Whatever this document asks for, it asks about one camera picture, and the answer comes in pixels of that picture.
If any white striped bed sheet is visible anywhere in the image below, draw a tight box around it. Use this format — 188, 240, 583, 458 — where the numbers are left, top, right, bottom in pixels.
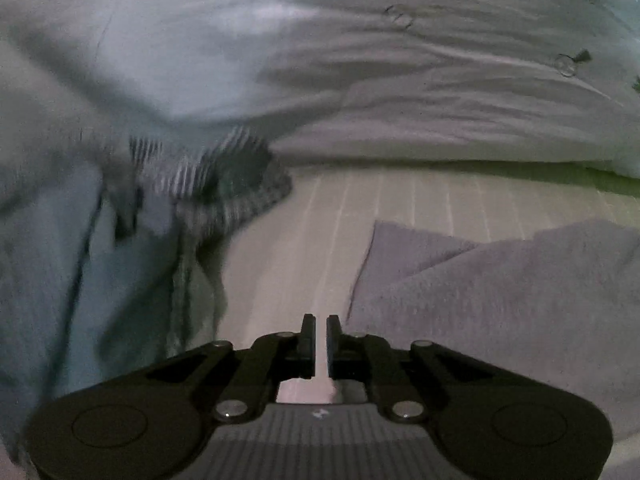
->
200, 160, 640, 406

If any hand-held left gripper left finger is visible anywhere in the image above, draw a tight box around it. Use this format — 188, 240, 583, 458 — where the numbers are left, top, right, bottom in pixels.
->
143, 313, 318, 423

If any pale blue garment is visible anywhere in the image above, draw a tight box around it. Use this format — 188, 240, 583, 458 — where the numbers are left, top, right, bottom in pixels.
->
0, 40, 231, 466

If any grey fleece cloth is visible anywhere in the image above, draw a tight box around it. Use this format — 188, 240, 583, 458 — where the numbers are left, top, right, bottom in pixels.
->
345, 217, 640, 461

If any white duvet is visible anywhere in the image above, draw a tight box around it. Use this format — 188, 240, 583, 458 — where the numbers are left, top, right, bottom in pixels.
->
0, 0, 640, 181

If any striped grey garment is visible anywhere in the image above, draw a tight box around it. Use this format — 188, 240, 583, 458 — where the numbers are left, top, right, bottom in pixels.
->
127, 125, 294, 261

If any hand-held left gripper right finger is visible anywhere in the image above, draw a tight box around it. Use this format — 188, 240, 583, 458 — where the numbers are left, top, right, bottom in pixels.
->
326, 314, 502, 423

